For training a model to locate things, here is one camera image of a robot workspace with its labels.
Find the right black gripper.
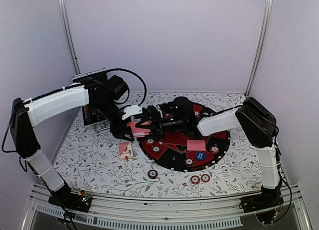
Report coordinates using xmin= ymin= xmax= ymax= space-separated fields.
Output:
xmin=136 ymin=112 xmax=186 ymax=140

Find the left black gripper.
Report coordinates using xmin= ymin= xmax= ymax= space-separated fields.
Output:
xmin=93 ymin=98 xmax=135 ymax=141

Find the pink playing card deck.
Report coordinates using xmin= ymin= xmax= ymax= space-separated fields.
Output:
xmin=127 ymin=121 xmax=150 ymax=138

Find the orange chip sector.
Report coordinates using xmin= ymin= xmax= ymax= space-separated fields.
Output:
xmin=209 ymin=146 xmax=219 ymax=155
xmin=146 ymin=138 xmax=155 ymax=145

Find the pink card sector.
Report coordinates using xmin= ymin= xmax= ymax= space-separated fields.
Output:
xmin=187 ymin=140 xmax=206 ymax=151

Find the dark brown chip stack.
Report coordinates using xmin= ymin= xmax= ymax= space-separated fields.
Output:
xmin=148 ymin=170 xmax=158 ymax=179

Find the dark chip bottom sector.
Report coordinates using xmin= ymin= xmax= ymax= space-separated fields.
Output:
xmin=185 ymin=158 xmax=194 ymax=166

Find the blue small blind button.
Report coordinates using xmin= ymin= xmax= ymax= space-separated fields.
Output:
xmin=195 ymin=151 xmax=206 ymax=161

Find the orange chip stack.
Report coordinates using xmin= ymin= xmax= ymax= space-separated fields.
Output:
xmin=190 ymin=175 xmax=201 ymax=185

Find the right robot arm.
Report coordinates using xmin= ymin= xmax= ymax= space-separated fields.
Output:
xmin=134 ymin=97 xmax=286 ymax=225

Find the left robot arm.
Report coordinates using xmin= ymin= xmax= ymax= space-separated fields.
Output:
xmin=5 ymin=68 xmax=142 ymax=213

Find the face up card on holder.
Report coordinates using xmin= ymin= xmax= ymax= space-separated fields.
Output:
xmin=118 ymin=142 xmax=133 ymax=154

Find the wooden card holder block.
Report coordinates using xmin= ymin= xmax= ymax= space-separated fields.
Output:
xmin=119 ymin=150 xmax=134 ymax=161

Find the round red black poker mat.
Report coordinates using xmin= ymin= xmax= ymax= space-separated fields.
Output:
xmin=138 ymin=102 xmax=230 ymax=172

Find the aluminium poker chip case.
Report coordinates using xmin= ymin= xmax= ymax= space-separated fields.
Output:
xmin=72 ymin=67 xmax=110 ymax=132

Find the floral table cloth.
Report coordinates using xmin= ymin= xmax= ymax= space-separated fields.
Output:
xmin=48 ymin=91 xmax=282 ymax=199

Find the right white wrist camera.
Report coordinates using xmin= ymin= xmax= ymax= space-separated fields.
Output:
xmin=156 ymin=105 xmax=164 ymax=118

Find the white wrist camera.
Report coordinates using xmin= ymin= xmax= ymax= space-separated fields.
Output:
xmin=122 ymin=105 xmax=143 ymax=120
xmin=156 ymin=105 xmax=164 ymax=118

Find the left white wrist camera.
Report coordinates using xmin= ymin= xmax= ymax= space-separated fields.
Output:
xmin=122 ymin=105 xmax=143 ymax=120

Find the front aluminium rail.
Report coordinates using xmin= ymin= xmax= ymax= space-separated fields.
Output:
xmin=21 ymin=184 xmax=312 ymax=230

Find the left aluminium frame post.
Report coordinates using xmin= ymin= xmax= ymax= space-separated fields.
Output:
xmin=58 ymin=0 xmax=80 ymax=75

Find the aluminium frame post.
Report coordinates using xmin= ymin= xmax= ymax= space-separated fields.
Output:
xmin=58 ymin=0 xmax=80 ymax=75
xmin=245 ymin=0 xmax=273 ymax=97

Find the right aluminium frame post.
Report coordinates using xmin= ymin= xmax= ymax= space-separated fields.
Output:
xmin=245 ymin=0 xmax=273 ymax=97

